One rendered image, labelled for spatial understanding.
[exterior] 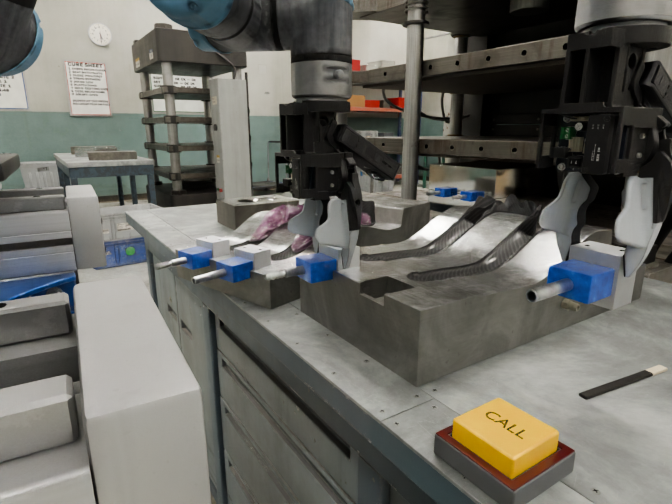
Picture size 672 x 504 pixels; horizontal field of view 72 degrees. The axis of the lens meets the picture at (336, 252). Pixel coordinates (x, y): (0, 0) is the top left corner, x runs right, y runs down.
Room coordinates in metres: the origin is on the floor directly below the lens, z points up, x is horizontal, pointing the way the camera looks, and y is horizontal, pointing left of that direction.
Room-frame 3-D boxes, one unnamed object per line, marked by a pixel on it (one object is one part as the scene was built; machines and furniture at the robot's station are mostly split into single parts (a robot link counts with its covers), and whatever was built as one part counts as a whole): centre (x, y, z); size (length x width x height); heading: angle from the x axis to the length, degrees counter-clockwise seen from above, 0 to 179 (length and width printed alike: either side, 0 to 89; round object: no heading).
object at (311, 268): (0.59, 0.04, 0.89); 0.13 x 0.05 x 0.05; 123
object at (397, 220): (0.94, 0.04, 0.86); 0.50 x 0.26 x 0.11; 140
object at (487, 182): (1.58, -0.60, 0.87); 0.50 x 0.27 x 0.17; 123
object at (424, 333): (0.69, -0.23, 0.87); 0.50 x 0.26 x 0.14; 123
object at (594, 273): (0.42, -0.23, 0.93); 0.13 x 0.05 x 0.05; 123
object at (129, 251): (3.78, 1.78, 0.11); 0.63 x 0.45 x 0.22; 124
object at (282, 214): (0.94, 0.04, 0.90); 0.26 x 0.18 x 0.08; 140
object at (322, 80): (0.60, 0.02, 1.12); 0.08 x 0.08 x 0.05
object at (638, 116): (0.42, -0.24, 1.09); 0.09 x 0.08 x 0.12; 123
